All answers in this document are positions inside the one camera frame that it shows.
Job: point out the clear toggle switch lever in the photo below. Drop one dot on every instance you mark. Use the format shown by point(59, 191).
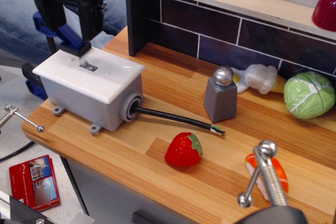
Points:
point(85, 64)

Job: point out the blue bar clamp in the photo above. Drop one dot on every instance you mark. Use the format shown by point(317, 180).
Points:
point(71, 42)

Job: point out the person's legs in jeans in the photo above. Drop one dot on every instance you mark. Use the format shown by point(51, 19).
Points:
point(20, 38)

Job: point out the dark shelf with brick backsplash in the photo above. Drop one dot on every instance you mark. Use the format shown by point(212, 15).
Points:
point(235, 32)

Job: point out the grey salt shaker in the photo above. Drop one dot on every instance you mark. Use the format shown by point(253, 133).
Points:
point(220, 100)

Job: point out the red card box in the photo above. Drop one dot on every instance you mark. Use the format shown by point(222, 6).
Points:
point(34, 183)

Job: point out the red toy strawberry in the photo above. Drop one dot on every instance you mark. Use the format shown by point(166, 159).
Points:
point(184, 150)

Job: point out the toy fried egg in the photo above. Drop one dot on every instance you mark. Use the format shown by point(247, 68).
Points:
point(239, 80)

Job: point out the white toy garlic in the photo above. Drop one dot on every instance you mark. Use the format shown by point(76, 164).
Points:
point(262, 78)

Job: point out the black equipment bottom left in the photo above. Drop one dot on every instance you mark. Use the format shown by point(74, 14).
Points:
point(14, 211)

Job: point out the yellow toy food piece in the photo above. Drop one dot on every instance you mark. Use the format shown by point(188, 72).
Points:
point(279, 85)

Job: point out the toy salmon sushi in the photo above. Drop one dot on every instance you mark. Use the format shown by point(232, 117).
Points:
point(251, 165)

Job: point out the metal clamp screw right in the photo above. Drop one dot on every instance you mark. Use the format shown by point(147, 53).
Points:
point(277, 197)

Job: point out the green toy cabbage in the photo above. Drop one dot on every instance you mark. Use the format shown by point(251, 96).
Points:
point(309, 95)

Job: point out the grey electrical switch box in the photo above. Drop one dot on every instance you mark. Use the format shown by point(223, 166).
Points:
point(104, 97)

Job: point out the metal clamp handle left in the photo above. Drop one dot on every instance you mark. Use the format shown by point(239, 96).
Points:
point(13, 111)

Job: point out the grey cabinet with handle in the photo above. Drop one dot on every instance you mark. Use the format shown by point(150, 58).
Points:
point(110, 202)

